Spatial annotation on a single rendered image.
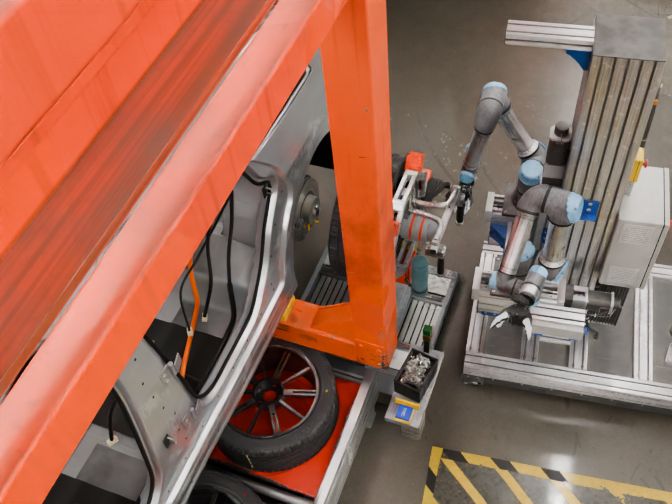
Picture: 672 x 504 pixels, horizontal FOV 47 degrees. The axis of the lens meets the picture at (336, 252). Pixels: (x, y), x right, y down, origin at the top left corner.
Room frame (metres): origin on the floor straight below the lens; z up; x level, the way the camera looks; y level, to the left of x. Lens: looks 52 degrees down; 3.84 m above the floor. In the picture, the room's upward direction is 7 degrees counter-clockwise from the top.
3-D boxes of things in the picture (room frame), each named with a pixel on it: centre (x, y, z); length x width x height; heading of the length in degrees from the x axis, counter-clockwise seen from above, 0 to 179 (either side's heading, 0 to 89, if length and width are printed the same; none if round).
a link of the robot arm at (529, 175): (2.54, -1.00, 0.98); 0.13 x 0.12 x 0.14; 158
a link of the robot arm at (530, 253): (2.06, -0.83, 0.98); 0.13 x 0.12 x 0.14; 56
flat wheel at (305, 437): (1.82, 0.41, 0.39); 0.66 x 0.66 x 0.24
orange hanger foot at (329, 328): (2.09, 0.16, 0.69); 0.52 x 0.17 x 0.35; 63
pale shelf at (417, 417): (1.78, -0.30, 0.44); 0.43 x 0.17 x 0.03; 153
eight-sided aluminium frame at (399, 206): (2.45, -0.36, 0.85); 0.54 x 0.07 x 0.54; 153
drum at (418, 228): (2.42, -0.42, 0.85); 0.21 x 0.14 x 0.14; 63
